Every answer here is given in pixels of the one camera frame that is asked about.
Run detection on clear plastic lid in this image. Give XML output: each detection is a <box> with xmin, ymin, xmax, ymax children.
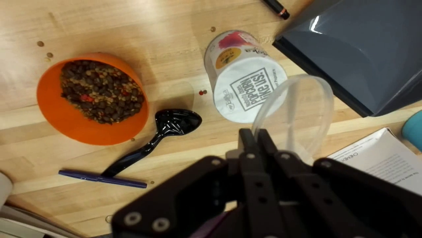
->
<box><xmin>252</xmin><ymin>74</ymin><xmax>335</xmax><ymax>161</ymax></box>

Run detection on orange bowl with grains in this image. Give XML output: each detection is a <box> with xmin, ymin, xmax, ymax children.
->
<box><xmin>37</xmin><ymin>53</ymin><xmax>149</xmax><ymax>145</ymax></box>

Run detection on black plastic spoon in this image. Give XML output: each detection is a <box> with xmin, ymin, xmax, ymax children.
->
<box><xmin>103</xmin><ymin>108</ymin><xmax>202</xmax><ymax>177</ymax></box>

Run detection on black marker pen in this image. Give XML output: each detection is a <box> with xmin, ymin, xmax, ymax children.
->
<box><xmin>263</xmin><ymin>0</ymin><xmax>290</xmax><ymax>20</ymax></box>

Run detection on white paper can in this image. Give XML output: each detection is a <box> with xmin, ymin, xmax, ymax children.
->
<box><xmin>203</xmin><ymin>30</ymin><xmax>288</xmax><ymax>123</ymax></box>

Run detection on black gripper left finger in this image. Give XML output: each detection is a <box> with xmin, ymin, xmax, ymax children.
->
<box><xmin>239</xmin><ymin>128</ymin><xmax>264</xmax><ymax>176</ymax></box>

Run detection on dark blue pen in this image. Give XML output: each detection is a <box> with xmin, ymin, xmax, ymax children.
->
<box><xmin>58</xmin><ymin>169</ymin><xmax>148</xmax><ymax>189</ymax></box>

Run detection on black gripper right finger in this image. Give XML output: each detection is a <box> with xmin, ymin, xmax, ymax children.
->
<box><xmin>257</xmin><ymin>129</ymin><xmax>279</xmax><ymax>157</ymax></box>

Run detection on white printed paper sheet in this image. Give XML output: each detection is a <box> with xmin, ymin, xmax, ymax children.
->
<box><xmin>331</xmin><ymin>128</ymin><xmax>422</xmax><ymax>194</ymax></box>

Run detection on teal cup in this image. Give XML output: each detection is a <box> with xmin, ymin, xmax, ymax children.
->
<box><xmin>403</xmin><ymin>111</ymin><xmax>422</xmax><ymax>151</ymax></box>

